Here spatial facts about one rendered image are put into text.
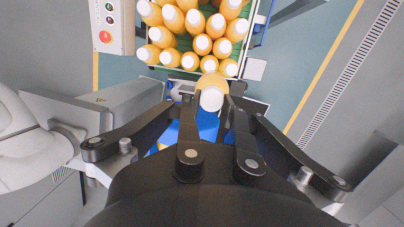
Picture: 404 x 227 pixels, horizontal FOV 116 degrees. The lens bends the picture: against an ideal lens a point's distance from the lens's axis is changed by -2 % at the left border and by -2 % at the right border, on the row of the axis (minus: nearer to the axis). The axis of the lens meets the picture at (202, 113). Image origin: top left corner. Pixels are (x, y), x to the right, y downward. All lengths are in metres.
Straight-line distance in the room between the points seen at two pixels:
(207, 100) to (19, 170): 0.64
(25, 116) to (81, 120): 0.16
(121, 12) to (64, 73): 1.82
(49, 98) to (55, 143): 0.21
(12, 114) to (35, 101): 0.20
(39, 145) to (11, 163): 0.08
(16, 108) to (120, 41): 0.42
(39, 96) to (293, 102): 2.13
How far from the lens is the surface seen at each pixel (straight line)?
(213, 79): 0.25
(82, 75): 2.16
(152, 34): 0.50
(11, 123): 0.73
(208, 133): 0.45
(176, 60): 0.52
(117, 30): 0.57
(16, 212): 2.45
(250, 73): 0.77
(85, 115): 0.77
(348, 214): 3.43
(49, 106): 0.88
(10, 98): 0.76
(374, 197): 3.35
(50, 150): 0.75
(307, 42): 1.93
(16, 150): 0.72
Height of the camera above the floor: 1.59
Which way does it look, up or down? 68 degrees down
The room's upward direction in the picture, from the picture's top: 177 degrees counter-clockwise
